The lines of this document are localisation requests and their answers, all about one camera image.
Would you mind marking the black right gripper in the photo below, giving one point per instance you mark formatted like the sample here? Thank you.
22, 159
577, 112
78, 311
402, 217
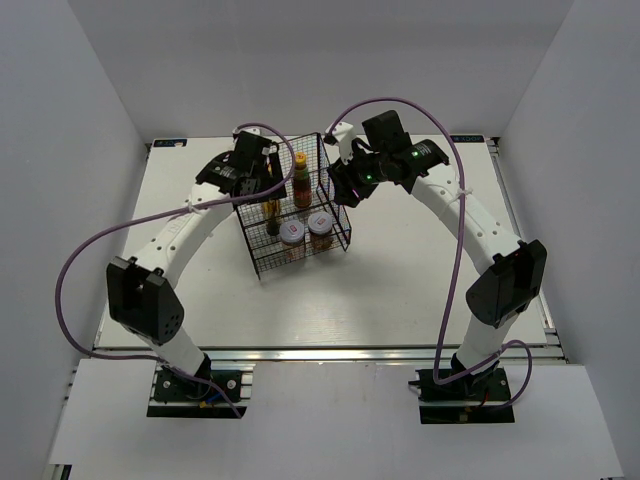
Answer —
344, 183

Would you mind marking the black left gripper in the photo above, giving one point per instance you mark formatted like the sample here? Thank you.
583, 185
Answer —
276, 177

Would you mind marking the red chili sauce bottle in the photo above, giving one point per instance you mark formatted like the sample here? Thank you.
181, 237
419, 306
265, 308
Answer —
301, 182

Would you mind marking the black cap pepper shaker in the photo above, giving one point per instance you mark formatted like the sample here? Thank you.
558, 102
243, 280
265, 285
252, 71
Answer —
271, 211

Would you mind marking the orange jar white lid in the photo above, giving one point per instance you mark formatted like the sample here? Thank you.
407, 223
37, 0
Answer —
320, 226

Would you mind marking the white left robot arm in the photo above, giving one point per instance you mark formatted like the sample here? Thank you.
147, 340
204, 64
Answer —
141, 289

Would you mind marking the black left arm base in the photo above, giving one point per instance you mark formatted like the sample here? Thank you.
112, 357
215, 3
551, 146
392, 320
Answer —
225, 396

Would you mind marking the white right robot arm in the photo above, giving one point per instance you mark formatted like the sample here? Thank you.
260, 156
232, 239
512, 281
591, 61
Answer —
509, 269

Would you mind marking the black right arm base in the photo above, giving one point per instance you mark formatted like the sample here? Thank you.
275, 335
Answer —
457, 403

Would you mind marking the blue label sticker right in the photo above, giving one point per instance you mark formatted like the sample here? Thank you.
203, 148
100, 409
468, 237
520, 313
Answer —
468, 138

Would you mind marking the blue label sticker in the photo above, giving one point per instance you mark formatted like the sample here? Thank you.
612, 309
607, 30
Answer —
169, 143
468, 138

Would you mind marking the blue label sticker left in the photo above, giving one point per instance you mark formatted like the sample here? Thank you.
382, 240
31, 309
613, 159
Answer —
169, 143

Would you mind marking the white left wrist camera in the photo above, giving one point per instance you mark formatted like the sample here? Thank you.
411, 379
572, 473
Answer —
248, 129

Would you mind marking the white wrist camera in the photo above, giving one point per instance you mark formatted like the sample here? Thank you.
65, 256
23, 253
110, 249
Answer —
248, 129
342, 136

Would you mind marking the black wire tiered rack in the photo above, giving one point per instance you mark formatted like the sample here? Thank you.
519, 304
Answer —
266, 251

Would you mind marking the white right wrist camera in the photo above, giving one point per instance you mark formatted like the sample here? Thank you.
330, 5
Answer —
342, 136

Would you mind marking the aluminium front rail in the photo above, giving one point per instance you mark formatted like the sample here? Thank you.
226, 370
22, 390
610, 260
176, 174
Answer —
540, 352

